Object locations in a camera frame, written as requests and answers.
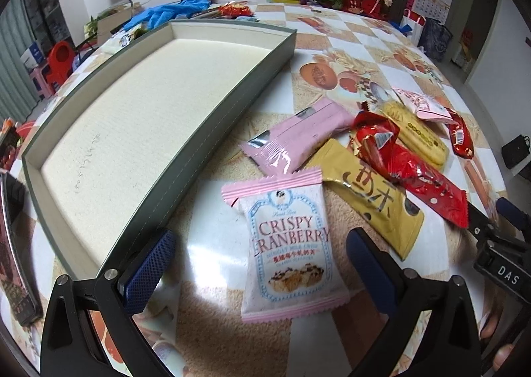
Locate small cardboard box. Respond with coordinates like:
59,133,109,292
452,31,476,71

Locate red plastic chair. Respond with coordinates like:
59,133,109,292
45,40,76,85

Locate smartphone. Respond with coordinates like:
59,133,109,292
0,172,44,327

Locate grey tray with cream lining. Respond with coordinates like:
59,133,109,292
21,20,298,283

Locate white paper bag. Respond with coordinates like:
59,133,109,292
399,10,428,45

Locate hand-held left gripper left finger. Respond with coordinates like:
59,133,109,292
39,229,178,377

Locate open box of small goods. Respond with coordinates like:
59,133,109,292
0,117,38,172

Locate person's right hand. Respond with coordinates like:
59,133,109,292
492,341,527,375

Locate small red snack packets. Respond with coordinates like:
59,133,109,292
216,3,255,18

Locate pile of blue gloves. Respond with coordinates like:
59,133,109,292
124,0,211,31

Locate blue and white box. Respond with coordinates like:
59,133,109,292
22,42,44,73

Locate dark patterned bag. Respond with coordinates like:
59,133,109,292
418,18,454,63

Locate mustard yellow snack packet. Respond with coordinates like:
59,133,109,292
305,138,426,262

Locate white and pink snack packet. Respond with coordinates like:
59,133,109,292
221,167,351,325
392,88,454,123

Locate plain pink snack packet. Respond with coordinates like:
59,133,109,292
241,97,354,177

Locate pink plastic stool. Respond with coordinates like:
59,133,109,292
30,62,54,100

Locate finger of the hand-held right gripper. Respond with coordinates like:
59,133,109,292
467,201,501,241
496,197,531,239

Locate clear packet of yellow cake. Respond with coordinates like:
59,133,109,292
381,101,451,167

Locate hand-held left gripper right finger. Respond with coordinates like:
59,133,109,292
346,228,483,377

